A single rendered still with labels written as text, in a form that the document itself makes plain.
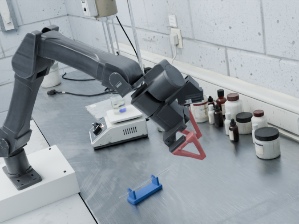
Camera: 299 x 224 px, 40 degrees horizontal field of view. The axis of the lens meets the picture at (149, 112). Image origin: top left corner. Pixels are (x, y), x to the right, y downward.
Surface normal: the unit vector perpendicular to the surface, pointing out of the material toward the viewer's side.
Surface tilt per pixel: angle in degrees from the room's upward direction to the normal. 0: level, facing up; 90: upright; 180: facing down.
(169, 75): 56
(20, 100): 91
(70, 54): 86
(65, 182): 90
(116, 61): 25
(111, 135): 90
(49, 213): 0
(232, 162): 0
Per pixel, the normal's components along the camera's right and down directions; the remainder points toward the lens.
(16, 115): -0.36, 0.40
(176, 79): 0.65, -0.52
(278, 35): -0.89, 0.30
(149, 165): -0.18, -0.92
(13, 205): 0.41, 0.25
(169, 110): -0.02, 0.44
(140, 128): 0.20, 0.32
